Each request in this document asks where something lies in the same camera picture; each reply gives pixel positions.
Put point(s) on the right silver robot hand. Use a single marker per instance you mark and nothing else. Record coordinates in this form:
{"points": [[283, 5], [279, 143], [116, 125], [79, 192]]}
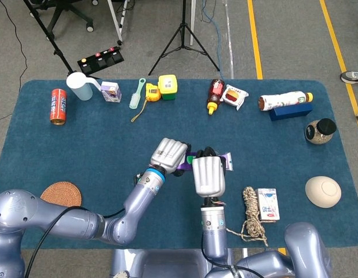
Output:
{"points": [[208, 176]]}

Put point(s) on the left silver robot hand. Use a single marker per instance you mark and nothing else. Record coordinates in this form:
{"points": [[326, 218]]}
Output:
{"points": [[167, 155]]}

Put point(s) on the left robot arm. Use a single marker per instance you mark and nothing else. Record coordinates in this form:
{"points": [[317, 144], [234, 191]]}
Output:
{"points": [[80, 223]]}

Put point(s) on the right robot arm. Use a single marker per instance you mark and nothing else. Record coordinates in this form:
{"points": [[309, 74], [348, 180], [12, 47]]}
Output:
{"points": [[213, 231]]}

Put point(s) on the blue rectangular block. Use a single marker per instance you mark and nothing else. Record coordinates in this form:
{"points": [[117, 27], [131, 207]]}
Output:
{"points": [[292, 113]]}

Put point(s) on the blue table mat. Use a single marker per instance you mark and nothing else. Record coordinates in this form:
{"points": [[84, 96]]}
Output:
{"points": [[109, 139]]}

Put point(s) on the yellow tape measure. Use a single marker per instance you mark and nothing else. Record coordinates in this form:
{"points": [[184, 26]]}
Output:
{"points": [[153, 92]]}

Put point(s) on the green scrub brush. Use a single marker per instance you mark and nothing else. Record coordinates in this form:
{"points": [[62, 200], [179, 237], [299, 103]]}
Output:
{"points": [[135, 98]]}

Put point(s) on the small white drink carton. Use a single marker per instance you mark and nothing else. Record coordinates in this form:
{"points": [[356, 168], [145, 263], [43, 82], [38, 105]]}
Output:
{"points": [[267, 204]]}

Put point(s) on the green yellow mini bin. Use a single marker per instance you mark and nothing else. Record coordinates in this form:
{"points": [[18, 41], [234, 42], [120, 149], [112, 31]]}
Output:
{"points": [[168, 87]]}

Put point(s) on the brown bottle yellow cap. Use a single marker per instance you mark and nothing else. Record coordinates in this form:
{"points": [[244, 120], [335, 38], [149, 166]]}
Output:
{"points": [[215, 94]]}

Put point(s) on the packaged snack white wrapper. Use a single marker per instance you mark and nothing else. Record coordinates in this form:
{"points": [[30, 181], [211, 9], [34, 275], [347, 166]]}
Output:
{"points": [[234, 97]]}

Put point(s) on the small purple drink carton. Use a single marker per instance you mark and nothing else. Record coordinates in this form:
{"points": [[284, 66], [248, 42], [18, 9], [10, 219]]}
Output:
{"points": [[111, 92]]}

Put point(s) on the robot torso base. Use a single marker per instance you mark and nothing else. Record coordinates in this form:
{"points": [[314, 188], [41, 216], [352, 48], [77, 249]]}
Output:
{"points": [[167, 263]]}

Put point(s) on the tea bottle yellow cap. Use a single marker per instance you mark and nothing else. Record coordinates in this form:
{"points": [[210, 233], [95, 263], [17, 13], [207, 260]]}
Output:
{"points": [[283, 100]]}

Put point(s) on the pale blue plastic pitcher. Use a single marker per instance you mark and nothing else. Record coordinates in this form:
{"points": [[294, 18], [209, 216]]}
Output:
{"points": [[80, 88]]}

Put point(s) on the woven brown coaster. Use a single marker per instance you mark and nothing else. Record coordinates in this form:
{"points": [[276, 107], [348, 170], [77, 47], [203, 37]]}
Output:
{"points": [[61, 194]]}

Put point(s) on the black foot pedal board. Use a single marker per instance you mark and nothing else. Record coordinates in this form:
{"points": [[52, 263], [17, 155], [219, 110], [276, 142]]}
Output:
{"points": [[100, 60]]}

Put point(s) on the beige bowl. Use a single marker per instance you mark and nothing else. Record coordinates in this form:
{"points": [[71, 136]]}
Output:
{"points": [[323, 191]]}

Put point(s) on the orange soda can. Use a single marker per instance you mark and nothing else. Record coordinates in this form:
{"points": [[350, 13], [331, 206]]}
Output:
{"points": [[58, 105]]}

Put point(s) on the glass jar black lid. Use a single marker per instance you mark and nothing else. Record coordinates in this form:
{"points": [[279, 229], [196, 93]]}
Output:
{"points": [[319, 131]]}

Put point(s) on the black tripod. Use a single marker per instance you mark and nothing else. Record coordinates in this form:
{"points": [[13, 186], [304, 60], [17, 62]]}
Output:
{"points": [[183, 29]]}

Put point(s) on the white pole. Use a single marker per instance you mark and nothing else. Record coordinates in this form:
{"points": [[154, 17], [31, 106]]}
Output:
{"points": [[193, 23]]}

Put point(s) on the black light stand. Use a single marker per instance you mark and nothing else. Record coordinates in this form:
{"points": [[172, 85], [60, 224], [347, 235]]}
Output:
{"points": [[53, 43]]}

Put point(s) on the black office chair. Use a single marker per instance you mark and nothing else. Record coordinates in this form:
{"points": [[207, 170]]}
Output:
{"points": [[63, 11]]}

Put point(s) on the white frame leg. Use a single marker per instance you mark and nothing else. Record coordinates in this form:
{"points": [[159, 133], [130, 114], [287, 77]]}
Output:
{"points": [[116, 23]]}

